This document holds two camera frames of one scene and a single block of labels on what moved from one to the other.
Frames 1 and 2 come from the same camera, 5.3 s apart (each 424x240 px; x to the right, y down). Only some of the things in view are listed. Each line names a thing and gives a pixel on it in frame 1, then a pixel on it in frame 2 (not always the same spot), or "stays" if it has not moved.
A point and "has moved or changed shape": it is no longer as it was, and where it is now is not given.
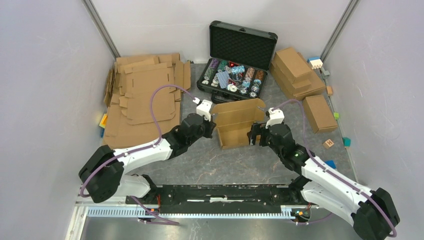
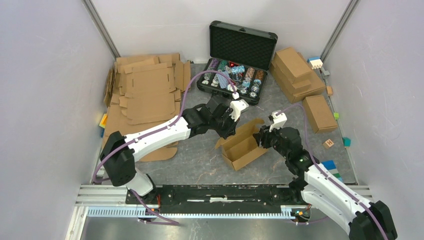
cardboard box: x=290 y=61 stays
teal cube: x=347 y=142 stays
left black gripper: x=210 y=125 to x=231 y=129
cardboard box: x=234 y=119 has moved or changed shape
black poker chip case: x=240 y=55 stays
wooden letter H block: x=328 y=144 stays
